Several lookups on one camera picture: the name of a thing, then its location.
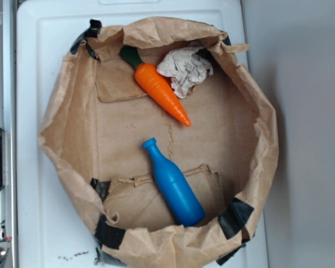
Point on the crumpled white paper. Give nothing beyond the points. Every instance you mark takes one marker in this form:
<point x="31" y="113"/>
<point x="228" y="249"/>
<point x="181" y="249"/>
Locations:
<point x="185" y="68"/>

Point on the blue plastic bottle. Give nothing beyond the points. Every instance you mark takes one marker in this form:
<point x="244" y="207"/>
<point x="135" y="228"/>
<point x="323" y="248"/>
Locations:
<point x="174" y="187"/>

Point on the orange toy carrot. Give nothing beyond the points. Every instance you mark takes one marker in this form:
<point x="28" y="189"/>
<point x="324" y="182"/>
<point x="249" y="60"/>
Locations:
<point x="155" y="85"/>

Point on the white plastic tray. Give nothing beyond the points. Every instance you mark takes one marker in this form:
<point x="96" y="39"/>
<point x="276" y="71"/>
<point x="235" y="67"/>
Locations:
<point x="50" y="233"/>

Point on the brown paper bag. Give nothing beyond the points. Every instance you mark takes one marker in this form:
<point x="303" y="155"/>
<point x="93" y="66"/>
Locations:
<point x="98" y="117"/>

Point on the aluminium frame rail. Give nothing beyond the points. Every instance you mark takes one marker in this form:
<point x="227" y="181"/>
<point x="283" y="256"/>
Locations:
<point x="8" y="195"/>

